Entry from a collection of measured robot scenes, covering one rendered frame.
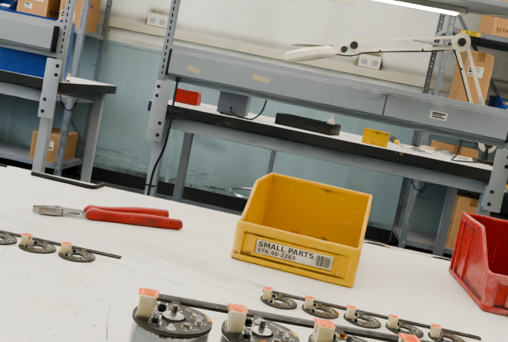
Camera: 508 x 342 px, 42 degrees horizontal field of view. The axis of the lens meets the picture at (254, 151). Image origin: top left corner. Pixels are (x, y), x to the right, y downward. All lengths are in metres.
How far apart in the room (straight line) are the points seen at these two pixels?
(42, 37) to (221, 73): 0.71
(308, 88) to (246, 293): 2.08
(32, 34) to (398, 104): 1.42
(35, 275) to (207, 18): 4.36
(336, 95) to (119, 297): 2.15
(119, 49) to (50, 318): 4.52
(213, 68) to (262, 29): 2.16
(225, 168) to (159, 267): 4.24
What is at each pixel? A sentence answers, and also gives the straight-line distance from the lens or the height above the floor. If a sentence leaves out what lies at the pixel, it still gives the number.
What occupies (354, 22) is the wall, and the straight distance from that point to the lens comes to 4.67.
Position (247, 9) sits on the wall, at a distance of 4.71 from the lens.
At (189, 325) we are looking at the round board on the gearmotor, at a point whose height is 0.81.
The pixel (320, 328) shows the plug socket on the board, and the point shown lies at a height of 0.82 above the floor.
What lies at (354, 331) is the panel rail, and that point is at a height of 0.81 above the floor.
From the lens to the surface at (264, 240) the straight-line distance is 0.53.
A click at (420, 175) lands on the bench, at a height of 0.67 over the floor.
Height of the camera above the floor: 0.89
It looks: 6 degrees down
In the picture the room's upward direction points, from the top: 11 degrees clockwise
